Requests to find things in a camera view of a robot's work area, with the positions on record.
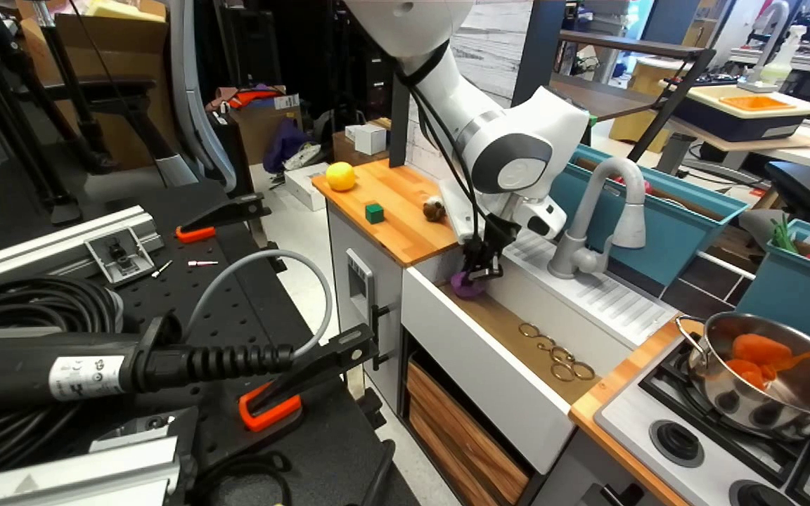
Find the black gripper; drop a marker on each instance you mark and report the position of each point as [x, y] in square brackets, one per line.
[481, 252]

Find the purple plush toy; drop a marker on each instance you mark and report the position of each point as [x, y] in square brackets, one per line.
[466, 284]

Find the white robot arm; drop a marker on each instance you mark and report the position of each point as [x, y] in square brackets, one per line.
[502, 159]

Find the brown white plush toy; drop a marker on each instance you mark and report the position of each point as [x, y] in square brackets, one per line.
[433, 208]

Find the green cube toy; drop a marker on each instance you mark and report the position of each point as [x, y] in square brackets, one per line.
[374, 211]

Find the yellow lemon toy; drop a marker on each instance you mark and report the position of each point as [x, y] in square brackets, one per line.
[342, 175]

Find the toy kitchen playset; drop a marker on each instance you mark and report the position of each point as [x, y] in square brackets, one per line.
[578, 381]

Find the orange toy carrot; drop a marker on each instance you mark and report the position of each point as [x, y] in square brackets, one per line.
[760, 359]

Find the silver toy pot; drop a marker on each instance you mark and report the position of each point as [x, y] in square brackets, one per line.
[782, 409]

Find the orange black clamp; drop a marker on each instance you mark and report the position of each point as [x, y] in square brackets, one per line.
[283, 400]
[204, 225]

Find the black pegboard table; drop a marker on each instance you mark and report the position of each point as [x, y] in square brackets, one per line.
[231, 328]

